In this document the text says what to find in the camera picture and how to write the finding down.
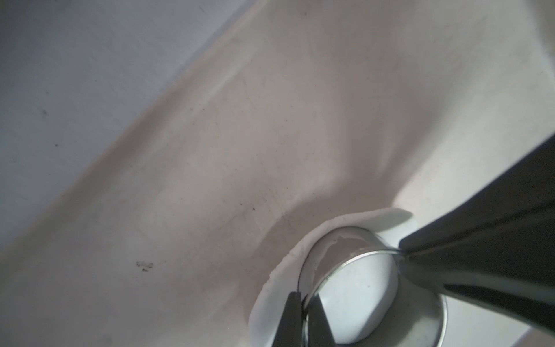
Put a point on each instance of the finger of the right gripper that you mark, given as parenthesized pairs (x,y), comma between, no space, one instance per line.
(525,188)
(506,266)

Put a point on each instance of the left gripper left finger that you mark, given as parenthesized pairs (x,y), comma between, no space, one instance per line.
(290,328)

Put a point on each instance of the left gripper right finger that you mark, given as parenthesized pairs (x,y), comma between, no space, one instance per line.
(318,331)

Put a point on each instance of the white dough ball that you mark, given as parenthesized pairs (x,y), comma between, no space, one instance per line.
(392,224)

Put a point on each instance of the beige plastic tray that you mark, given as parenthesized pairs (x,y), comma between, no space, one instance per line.
(160,158)

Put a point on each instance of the round white dough wrapper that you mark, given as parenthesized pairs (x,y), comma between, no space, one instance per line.
(357,296)

